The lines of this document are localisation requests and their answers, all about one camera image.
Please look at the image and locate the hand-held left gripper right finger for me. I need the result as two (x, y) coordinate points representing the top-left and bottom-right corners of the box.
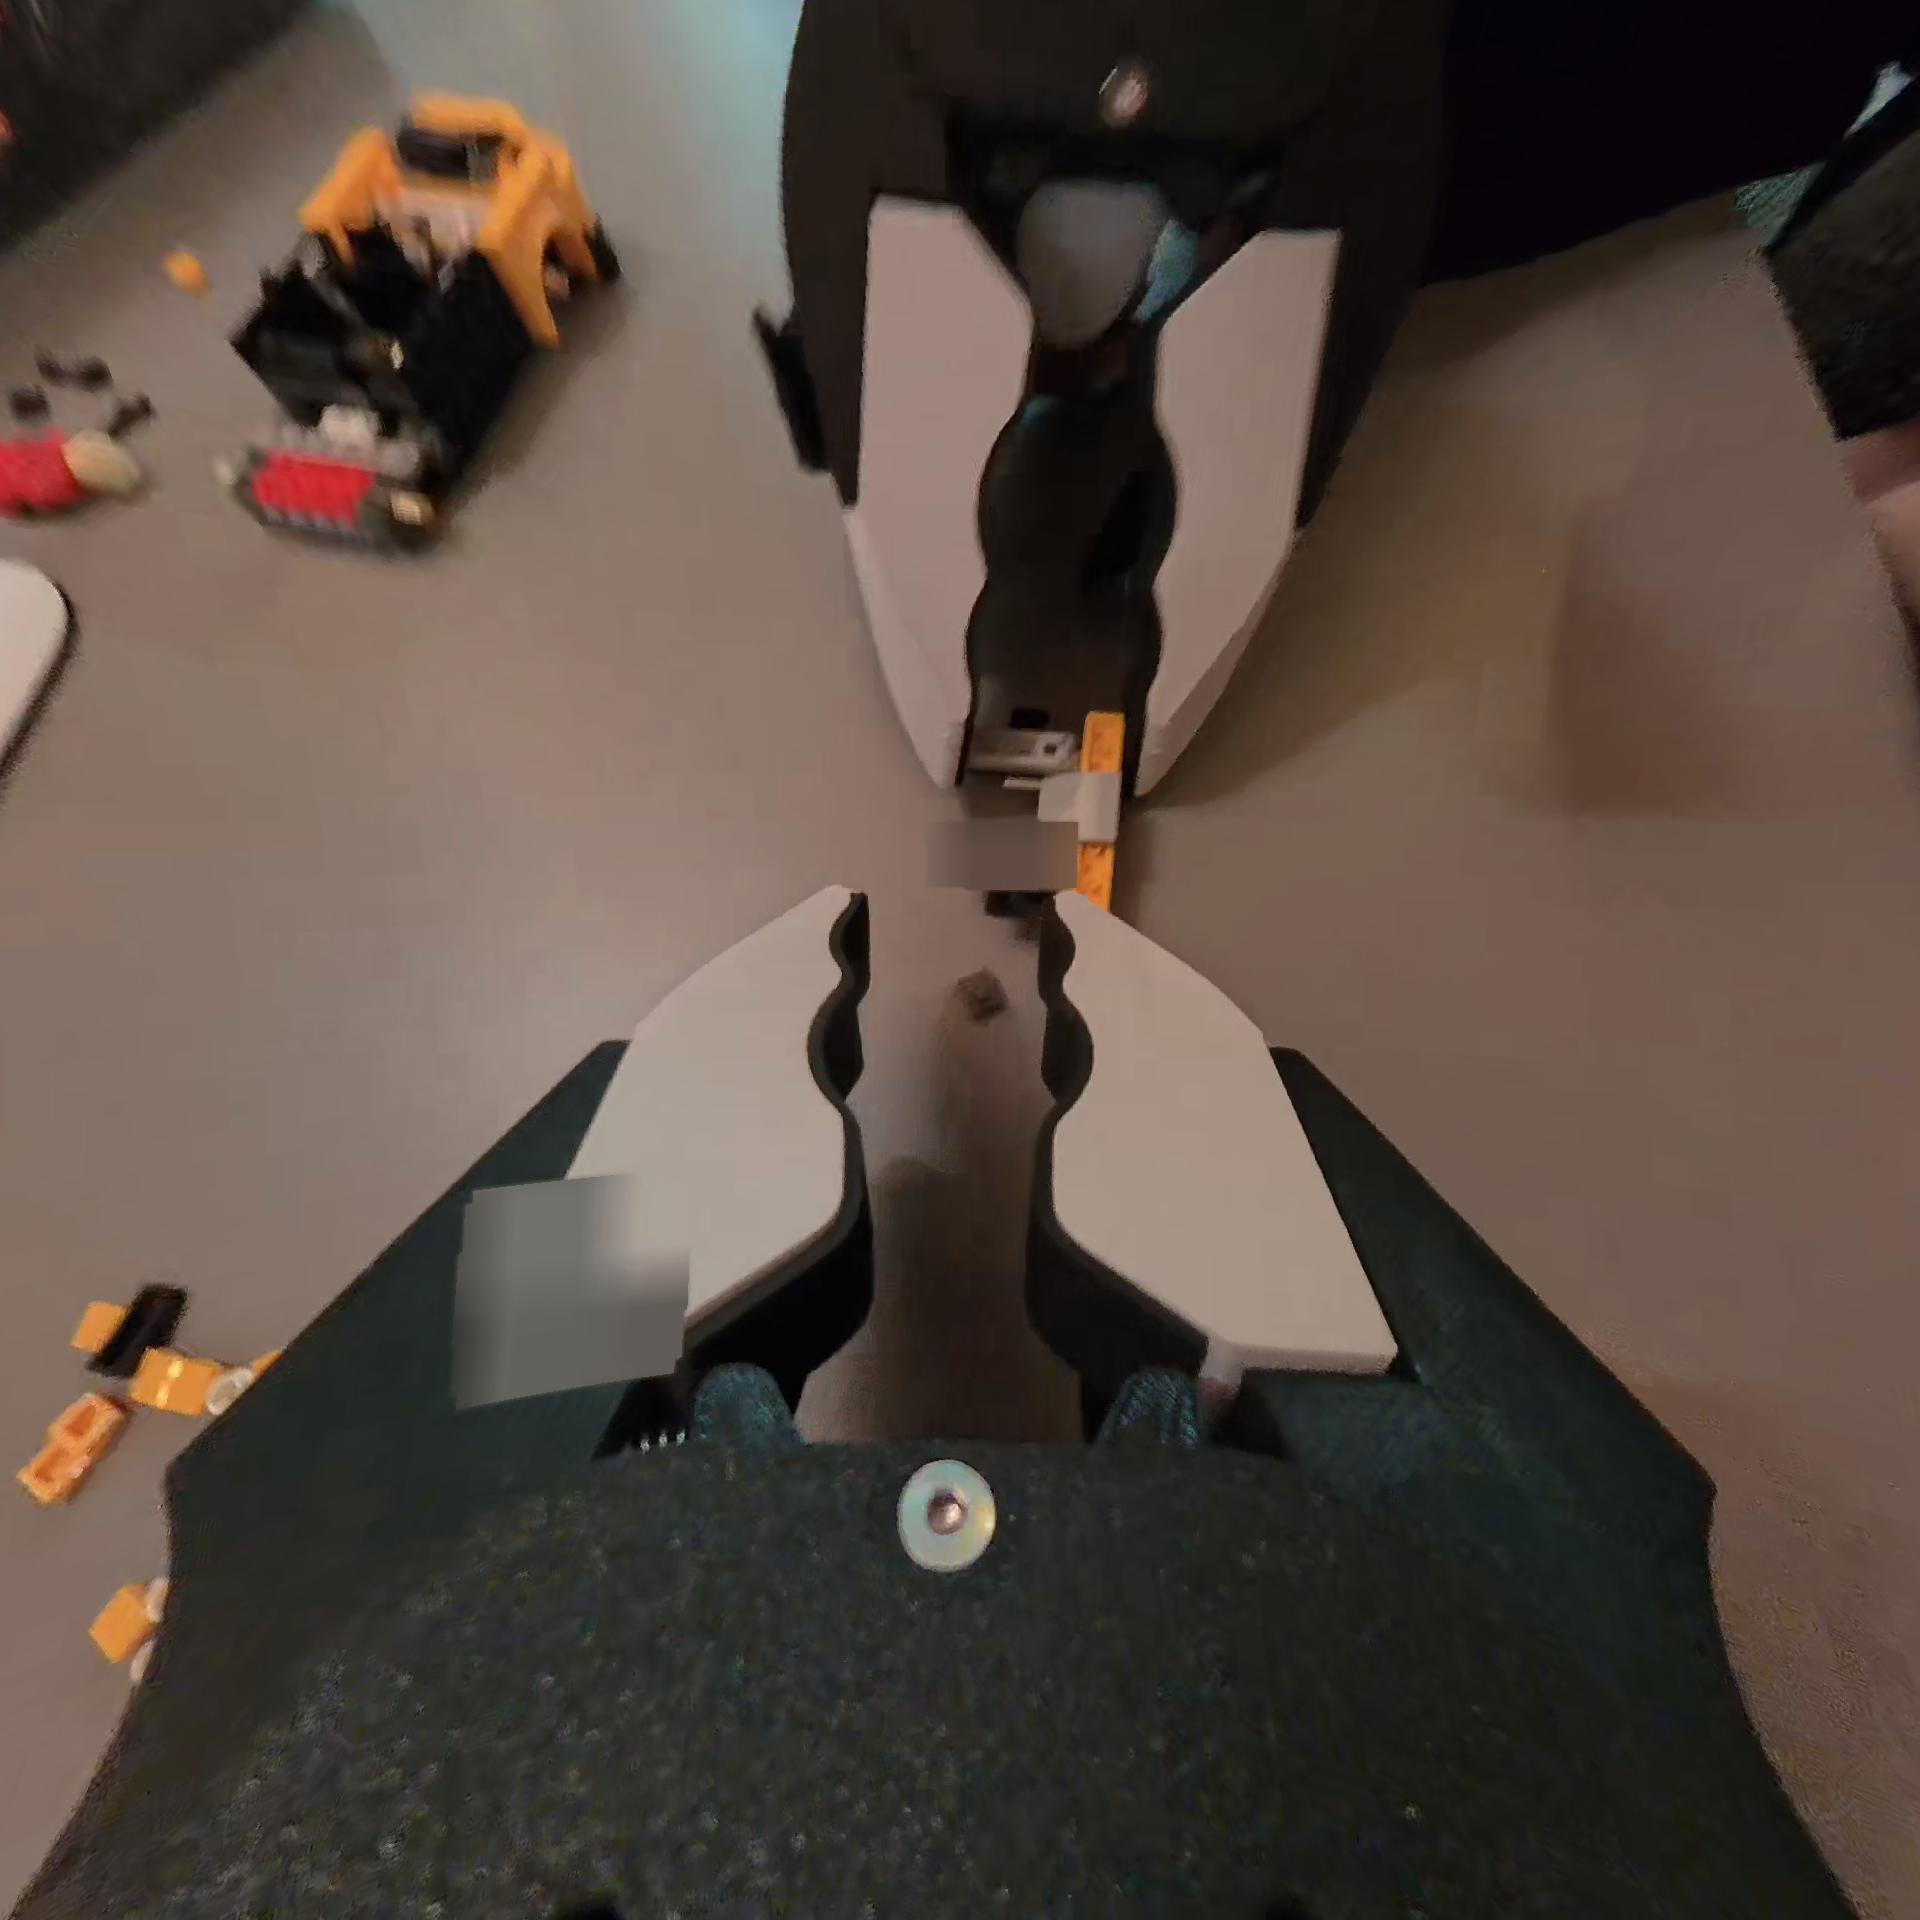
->
(1029, 897), (1400, 1389)

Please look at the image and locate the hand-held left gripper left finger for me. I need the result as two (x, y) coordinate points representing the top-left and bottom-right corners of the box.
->
(576, 885), (867, 1338)

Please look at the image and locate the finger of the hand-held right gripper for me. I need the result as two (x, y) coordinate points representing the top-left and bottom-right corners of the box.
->
(846, 196), (1037, 790)
(1129, 219), (1343, 804)

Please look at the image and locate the small lego subassembly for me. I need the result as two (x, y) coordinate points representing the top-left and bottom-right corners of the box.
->
(955, 702), (1129, 925)

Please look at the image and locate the pile of small lego pieces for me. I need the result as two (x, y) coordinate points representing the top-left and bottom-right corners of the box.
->
(14, 1287), (281, 1688)

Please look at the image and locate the orange black lego car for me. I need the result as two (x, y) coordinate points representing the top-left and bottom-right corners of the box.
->
(215, 85), (623, 557)

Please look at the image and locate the red and tan lego figure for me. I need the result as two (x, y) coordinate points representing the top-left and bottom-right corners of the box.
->
(0, 421), (145, 525)

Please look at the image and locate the beige sweatshirt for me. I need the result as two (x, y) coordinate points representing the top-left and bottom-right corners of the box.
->
(1843, 431), (1920, 640)

